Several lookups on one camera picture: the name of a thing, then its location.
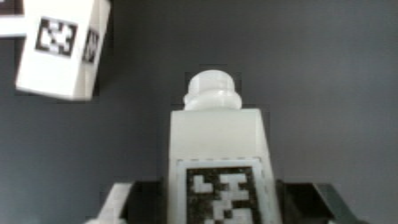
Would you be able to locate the white leg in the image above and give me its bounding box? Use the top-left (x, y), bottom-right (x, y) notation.
top-left (167, 70), bottom-right (283, 224)
top-left (16, 0), bottom-right (112, 101)

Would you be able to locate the white base tag plate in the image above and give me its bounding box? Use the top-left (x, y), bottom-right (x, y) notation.
top-left (0, 0), bottom-right (27, 38)

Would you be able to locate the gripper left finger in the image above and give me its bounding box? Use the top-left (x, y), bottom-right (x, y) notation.
top-left (84, 183), bottom-right (134, 224)

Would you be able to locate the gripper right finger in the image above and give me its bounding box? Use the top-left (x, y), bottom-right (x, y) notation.
top-left (315, 183), bottom-right (370, 224)

